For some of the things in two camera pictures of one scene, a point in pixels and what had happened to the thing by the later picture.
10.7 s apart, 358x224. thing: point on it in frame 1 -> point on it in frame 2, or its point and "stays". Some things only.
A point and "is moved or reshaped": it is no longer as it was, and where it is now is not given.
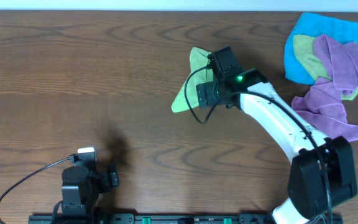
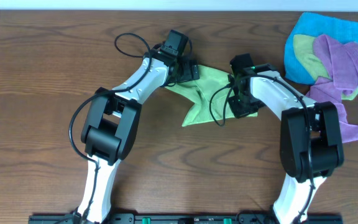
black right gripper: [207, 88] -> [239, 113]
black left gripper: [106, 177] -> [190, 74]
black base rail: [168, 218] stays
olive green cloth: [305, 49] stays
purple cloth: [345, 64] stays
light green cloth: [201, 73] is moved or reshaped
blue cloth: [313, 25] stays
